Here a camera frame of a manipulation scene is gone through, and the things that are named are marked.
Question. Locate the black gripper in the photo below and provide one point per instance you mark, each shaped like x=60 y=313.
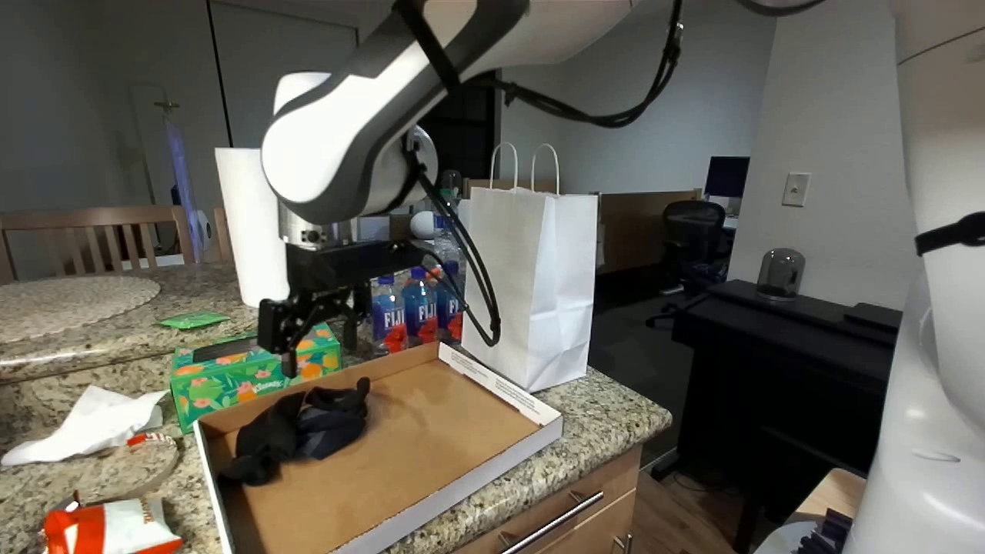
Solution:
x=319 y=287

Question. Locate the black sock pile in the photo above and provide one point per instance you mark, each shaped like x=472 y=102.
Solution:
x=297 y=430

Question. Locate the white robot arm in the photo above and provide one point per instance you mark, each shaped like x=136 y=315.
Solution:
x=928 y=482

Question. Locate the white paper bag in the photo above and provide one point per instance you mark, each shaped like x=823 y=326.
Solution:
x=540 y=249

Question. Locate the white paper towel roll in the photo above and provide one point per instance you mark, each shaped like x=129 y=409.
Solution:
x=254 y=228

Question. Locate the small green packet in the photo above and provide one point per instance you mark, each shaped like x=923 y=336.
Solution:
x=192 y=320

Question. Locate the green tissue box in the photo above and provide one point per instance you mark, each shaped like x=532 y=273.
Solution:
x=242 y=370

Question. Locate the cardboard tray box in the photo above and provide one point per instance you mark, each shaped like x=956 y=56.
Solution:
x=442 y=424

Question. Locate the wooden chair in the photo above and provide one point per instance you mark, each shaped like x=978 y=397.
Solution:
x=106 y=237

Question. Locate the crumpled white napkin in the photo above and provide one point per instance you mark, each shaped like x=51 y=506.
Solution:
x=95 y=419

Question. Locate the round woven placemat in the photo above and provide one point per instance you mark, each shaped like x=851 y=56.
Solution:
x=30 y=309

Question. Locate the orange white snack packet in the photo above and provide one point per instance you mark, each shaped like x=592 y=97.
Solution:
x=113 y=526

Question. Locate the black office chair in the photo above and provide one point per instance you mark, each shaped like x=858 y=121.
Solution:
x=693 y=252

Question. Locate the black piano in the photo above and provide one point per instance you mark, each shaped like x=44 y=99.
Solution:
x=778 y=393

